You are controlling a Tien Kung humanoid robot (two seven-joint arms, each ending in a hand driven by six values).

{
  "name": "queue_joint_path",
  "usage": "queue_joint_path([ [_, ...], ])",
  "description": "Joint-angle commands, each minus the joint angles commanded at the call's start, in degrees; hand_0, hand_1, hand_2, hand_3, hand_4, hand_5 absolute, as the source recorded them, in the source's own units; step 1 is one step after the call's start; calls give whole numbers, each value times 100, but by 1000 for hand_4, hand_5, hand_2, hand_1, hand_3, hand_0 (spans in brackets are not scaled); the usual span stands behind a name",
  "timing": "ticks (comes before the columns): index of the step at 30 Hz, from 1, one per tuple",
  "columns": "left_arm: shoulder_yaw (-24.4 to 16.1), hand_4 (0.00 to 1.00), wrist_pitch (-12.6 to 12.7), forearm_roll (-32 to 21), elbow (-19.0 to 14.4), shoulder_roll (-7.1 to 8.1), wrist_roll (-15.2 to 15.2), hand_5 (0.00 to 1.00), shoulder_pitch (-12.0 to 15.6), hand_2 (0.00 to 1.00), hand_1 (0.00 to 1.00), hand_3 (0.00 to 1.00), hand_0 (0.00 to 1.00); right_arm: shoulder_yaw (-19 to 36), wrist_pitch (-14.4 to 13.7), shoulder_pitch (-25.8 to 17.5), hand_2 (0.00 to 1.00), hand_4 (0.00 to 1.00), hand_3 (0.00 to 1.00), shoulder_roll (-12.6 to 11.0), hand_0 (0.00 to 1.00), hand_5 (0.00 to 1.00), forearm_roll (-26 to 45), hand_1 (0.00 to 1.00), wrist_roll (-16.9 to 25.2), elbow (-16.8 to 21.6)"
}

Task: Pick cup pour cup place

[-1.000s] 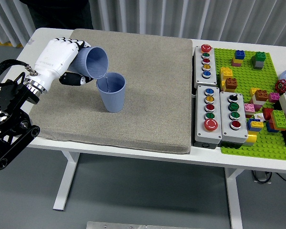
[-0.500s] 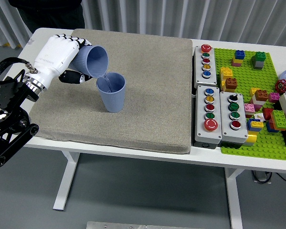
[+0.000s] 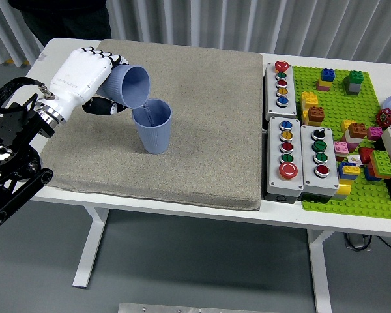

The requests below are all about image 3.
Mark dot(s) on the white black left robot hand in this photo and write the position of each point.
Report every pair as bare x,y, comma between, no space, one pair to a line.
81,75

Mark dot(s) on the blue ribbed plastic cup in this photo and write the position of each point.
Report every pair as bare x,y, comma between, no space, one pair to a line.
154,137
133,86

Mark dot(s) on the small table sticker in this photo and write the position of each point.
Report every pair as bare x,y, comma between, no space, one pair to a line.
41,57

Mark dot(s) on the person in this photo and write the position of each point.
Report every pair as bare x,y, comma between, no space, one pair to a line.
68,23

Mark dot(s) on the grey-brown cushion mat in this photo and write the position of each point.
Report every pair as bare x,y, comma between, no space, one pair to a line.
198,130

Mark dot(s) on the white table leg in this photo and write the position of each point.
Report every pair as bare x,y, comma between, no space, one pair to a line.
321,274
91,247

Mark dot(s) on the five-button box, large red button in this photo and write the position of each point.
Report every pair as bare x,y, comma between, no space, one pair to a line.
273,153

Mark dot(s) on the five-button box, black base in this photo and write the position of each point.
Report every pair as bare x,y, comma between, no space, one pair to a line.
291,98

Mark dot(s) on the brown-orange brick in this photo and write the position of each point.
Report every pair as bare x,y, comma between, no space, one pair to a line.
316,115

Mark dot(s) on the blue yellow pink brick stack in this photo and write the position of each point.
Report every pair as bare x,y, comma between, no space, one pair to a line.
326,80

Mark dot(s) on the grey metal plate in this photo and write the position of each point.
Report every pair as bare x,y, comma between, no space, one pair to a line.
182,308

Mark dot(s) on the green studded baseplate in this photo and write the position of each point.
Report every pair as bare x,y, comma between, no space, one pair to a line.
339,101

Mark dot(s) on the green grey brick stack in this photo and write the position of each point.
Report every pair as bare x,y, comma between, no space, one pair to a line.
353,83

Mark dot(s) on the orange yellow white brick stack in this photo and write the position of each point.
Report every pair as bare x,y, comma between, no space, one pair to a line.
356,130

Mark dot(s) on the blue yellow brick pile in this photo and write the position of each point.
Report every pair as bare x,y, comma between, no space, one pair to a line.
348,170

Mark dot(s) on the white printed brick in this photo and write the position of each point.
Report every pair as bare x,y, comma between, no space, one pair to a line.
354,159

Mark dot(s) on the yellow cylinder brick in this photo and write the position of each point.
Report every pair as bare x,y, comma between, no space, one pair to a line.
343,189

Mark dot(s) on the red brick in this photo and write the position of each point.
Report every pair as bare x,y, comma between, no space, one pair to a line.
365,155

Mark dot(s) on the magenta brick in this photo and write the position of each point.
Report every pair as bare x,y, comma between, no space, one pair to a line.
374,133

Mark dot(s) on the red valve handwheel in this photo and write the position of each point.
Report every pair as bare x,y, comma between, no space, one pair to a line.
385,118

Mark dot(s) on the green orange brick stack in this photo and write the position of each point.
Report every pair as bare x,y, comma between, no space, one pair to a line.
381,163

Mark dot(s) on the grey floor socket box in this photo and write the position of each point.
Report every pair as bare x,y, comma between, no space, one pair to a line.
356,241

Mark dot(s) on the button box with selector switch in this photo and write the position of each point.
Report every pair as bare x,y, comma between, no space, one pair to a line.
308,156

